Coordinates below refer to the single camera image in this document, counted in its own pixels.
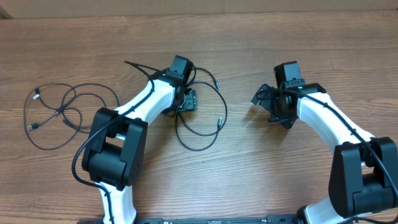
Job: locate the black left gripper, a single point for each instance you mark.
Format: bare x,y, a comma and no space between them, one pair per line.
191,102

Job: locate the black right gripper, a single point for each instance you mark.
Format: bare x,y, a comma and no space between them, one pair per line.
288,120

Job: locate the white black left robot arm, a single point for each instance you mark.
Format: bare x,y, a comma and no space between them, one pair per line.
114,151

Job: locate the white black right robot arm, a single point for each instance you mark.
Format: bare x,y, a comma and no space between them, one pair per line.
363,176

